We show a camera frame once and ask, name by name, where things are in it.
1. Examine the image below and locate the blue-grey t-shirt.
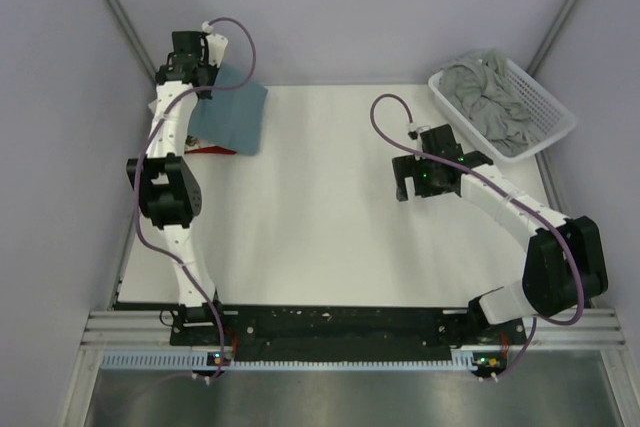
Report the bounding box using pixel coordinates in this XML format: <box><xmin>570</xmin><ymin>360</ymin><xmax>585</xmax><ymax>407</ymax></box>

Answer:
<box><xmin>188</xmin><ymin>80</ymin><xmax>268</xmax><ymax>156</ymax></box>

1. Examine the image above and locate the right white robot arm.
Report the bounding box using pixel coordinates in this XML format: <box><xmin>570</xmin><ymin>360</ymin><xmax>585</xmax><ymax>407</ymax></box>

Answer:
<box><xmin>392</xmin><ymin>124</ymin><xmax>608</xmax><ymax>343</ymax></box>

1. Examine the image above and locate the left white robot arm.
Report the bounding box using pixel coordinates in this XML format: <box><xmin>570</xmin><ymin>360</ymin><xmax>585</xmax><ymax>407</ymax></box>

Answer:
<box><xmin>126</xmin><ymin>29</ymin><xmax>228</xmax><ymax>344</ymax></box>

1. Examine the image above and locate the white floral folded t-shirt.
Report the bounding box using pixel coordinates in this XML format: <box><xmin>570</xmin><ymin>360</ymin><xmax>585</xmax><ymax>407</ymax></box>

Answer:
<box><xmin>148</xmin><ymin>100</ymin><xmax>215</xmax><ymax>152</ymax></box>

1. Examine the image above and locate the red folded t-shirt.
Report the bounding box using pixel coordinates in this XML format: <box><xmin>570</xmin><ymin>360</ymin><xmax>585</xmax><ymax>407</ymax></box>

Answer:
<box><xmin>185</xmin><ymin>145</ymin><xmax>236</xmax><ymax>155</ymax></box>

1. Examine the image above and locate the grey crumpled t-shirt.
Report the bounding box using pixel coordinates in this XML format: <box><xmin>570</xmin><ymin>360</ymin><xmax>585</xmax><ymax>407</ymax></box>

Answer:
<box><xmin>439</xmin><ymin>48</ymin><xmax>531</xmax><ymax>157</ymax></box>

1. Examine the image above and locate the white plastic laundry basket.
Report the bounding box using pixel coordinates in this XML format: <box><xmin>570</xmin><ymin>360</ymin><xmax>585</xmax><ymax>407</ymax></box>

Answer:
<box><xmin>428</xmin><ymin>50</ymin><xmax>577</xmax><ymax>163</ymax></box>

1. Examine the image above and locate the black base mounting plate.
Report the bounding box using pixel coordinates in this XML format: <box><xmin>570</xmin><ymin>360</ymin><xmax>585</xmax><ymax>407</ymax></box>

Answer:
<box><xmin>170</xmin><ymin>304</ymin><xmax>525</xmax><ymax>362</ymax></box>

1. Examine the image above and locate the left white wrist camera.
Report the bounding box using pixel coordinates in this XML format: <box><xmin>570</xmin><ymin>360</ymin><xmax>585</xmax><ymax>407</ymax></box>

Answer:
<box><xmin>201</xmin><ymin>22</ymin><xmax>229</xmax><ymax>68</ymax></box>

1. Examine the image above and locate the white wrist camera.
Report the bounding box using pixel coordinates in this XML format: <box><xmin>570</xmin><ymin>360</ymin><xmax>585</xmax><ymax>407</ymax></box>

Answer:
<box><xmin>407</xmin><ymin>122</ymin><xmax>431</xmax><ymax>140</ymax></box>
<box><xmin>201</xmin><ymin>22</ymin><xmax>229</xmax><ymax>68</ymax></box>

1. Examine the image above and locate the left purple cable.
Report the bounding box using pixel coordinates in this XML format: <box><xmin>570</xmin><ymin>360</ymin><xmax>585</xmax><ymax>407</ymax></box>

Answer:
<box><xmin>132</xmin><ymin>16</ymin><xmax>259</xmax><ymax>381</ymax></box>

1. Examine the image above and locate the purple cable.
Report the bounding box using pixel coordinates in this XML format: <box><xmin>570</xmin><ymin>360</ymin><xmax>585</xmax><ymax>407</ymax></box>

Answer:
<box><xmin>132</xmin><ymin>16</ymin><xmax>259</xmax><ymax>381</ymax></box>
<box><xmin>369</xmin><ymin>94</ymin><xmax>587</xmax><ymax>381</ymax></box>

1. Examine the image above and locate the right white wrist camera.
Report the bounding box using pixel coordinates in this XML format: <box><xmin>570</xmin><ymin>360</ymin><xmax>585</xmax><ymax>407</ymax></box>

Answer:
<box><xmin>407</xmin><ymin>122</ymin><xmax>431</xmax><ymax>140</ymax></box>

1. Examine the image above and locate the left aluminium frame post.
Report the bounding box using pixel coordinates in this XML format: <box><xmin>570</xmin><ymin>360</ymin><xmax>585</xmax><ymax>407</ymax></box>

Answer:
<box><xmin>102</xmin><ymin>0</ymin><xmax>156</xmax><ymax>85</ymax></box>

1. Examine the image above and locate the aluminium frame post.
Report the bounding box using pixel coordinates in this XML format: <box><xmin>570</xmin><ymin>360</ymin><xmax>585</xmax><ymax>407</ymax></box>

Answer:
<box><xmin>102</xmin><ymin>0</ymin><xmax>156</xmax><ymax>85</ymax></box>
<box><xmin>526</xmin><ymin>0</ymin><xmax>584</xmax><ymax>77</ymax></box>

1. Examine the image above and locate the blue-white slotted cable duct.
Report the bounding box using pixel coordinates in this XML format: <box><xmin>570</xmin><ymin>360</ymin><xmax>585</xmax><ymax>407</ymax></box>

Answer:
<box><xmin>100</xmin><ymin>350</ymin><xmax>502</xmax><ymax>373</ymax></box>

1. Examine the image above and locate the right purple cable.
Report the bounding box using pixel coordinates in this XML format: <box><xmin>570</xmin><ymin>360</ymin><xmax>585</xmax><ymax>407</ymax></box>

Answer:
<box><xmin>369</xmin><ymin>94</ymin><xmax>587</xmax><ymax>381</ymax></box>

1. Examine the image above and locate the right aluminium frame post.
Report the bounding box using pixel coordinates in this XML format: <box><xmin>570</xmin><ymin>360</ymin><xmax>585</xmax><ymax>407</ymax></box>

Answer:
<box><xmin>526</xmin><ymin>0</ymin><xmax>584</xmax><ymax>77</ymax></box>

